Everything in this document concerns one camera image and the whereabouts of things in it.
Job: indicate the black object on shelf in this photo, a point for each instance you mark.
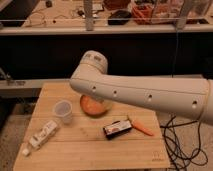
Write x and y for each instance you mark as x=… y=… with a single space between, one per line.
x=119 y=17

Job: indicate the translucent plastic cup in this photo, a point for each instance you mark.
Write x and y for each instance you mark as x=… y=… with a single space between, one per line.
x=63 y=110

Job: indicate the metal clamp at left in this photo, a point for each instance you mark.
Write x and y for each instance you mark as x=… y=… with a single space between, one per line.
x=9 y=80

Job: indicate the black rectangular box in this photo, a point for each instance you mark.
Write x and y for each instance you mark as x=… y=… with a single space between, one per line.
x=117 y=128

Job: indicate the wooden board table top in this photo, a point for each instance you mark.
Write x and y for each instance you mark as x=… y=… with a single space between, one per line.
x=82 y=146

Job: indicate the orange ceramic bowl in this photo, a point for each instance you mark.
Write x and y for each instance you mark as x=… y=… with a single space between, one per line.
x=94 y=108

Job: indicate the white tube bottle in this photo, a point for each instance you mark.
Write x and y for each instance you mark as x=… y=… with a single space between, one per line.
x=39 y=138

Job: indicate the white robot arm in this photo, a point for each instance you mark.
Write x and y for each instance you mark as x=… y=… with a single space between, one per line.
x=188 y=97

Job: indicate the metal vertical post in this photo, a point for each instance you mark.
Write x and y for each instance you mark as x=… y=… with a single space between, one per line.
x=88 y=15

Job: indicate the orange crate on shelf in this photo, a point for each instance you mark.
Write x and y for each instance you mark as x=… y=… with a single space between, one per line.
x=142 y=14

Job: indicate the orange carrot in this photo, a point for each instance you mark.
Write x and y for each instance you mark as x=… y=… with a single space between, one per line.
x=140 y=127

